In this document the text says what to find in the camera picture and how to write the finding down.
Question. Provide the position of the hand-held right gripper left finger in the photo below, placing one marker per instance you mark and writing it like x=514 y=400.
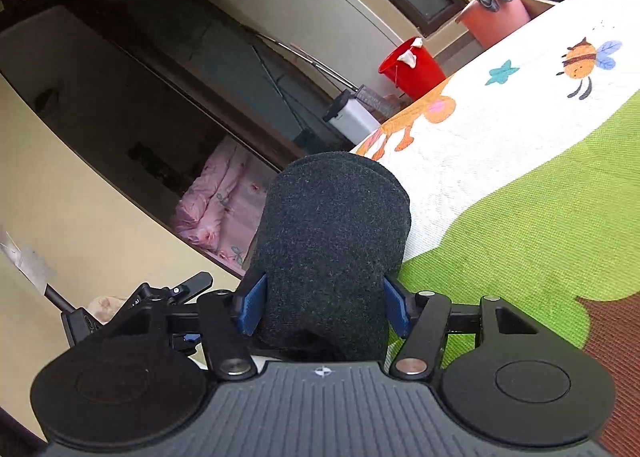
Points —
x=252 y=304

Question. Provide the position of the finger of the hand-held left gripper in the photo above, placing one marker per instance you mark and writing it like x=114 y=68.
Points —
x=182 y=284

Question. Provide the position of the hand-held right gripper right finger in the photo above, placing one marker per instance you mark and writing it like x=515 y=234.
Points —
x=397 y=307

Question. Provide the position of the black knit garment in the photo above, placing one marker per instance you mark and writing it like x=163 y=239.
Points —
x=325 y=247

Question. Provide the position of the pale pink cloth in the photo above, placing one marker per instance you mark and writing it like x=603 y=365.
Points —
x=105 y=309

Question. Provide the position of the bed with pink blanket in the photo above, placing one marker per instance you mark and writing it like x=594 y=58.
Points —
x=220 y=207

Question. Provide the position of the printed cartoon play mat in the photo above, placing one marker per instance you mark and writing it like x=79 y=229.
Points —
x=500 y=162

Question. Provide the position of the white trash bin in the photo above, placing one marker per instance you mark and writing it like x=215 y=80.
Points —
x=352 y=119

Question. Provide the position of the metal pole flat mop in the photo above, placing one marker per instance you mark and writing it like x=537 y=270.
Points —
x=372 y=99

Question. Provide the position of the glass sliding door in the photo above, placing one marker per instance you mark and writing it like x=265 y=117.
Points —
x=200 y=52

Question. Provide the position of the red bucket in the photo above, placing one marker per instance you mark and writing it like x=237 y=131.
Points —
x=425 y=74

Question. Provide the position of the white rag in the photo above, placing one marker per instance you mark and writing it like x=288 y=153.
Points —
x=407 y=57

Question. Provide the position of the pink bucket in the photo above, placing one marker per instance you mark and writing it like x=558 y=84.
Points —
x=492 y=22

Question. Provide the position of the grey rag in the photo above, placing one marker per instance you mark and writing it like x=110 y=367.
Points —
x=489 y=3

